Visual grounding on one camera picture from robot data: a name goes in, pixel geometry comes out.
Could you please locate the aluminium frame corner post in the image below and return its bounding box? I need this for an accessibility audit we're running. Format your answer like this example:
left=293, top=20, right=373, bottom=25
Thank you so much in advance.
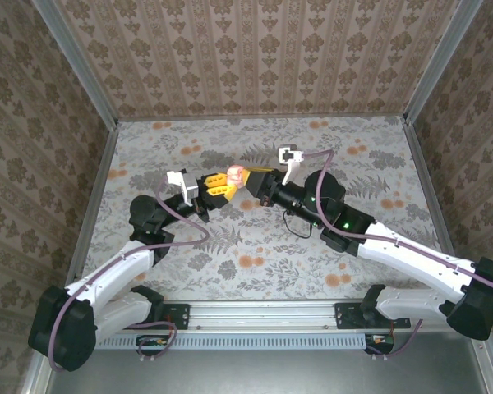
left=31, top=0, right=120, bottom=131
left=402, top=0, right=485, bottom=124

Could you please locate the white slotted cable duct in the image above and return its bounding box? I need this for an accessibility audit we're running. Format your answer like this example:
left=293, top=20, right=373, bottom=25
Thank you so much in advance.
left=94, top=331, right=373, bottom=350

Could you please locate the cream earbud charging case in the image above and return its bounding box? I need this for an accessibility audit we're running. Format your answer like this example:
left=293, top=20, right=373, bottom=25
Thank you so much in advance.
left=225, top=164, right=250, bottom=189

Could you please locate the aluminium table side rail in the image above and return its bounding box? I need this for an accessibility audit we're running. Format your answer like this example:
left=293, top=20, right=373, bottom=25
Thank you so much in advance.
left=402, top=118, right=493, bottom=394
left=20, top=122, right=120, bottom=394

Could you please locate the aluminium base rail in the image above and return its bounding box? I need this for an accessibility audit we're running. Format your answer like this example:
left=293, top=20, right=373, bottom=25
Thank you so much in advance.
left=164, top=300, right=484, bottom=332

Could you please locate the small electronics board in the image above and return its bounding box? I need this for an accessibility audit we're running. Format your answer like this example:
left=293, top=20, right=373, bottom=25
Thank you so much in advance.
left=364, top=332, right=396, bottom=355
left=136, top=334, right=178, bottom=357

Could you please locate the floral patterned table mat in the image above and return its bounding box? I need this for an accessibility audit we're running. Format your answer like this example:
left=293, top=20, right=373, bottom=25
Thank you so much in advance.
left=80, top=116, right=451, bottom=303

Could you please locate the thin black cable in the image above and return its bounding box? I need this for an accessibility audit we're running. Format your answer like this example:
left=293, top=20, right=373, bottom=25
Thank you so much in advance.
left=281, top=208, right=316, bottom=240

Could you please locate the grey metal shelf panel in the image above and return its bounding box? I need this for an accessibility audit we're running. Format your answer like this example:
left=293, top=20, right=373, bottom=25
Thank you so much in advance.
left=44, top=331, right=492, bottom=394

